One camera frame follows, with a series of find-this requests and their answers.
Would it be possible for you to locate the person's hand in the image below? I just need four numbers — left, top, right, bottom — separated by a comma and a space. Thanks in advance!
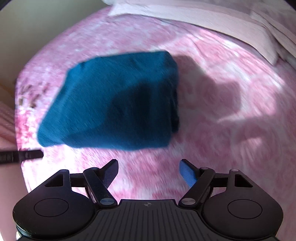
0, 133, 24, 241

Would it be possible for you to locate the pink floral bed blanket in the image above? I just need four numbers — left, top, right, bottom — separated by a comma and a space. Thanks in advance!
16, 8, 295, 240

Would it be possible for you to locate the pink pillow left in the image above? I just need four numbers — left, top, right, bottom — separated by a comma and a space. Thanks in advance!
109, 1, 278, 65

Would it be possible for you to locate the dark blue knit sweater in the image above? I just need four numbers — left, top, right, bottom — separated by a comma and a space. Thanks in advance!
37, 51, 180, 151

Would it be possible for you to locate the pink pillow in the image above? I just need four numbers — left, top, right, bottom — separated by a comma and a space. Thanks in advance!
109, 1, 278, 65
250, 1, 295, 68

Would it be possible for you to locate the pink pillow right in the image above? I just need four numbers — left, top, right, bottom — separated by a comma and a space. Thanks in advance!
250, 1, 295, 68

